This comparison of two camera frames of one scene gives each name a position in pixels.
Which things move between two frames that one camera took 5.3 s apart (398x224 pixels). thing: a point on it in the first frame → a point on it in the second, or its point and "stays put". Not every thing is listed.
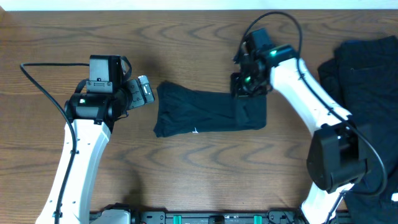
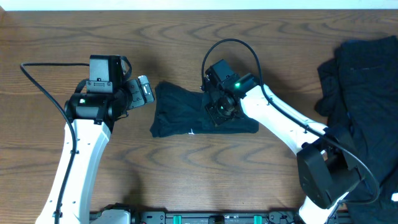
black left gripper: (138, 99) stays put
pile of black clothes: (362, 76) stays put
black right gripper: (237, 90) → (217, 118)
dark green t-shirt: (180, 110) stays put
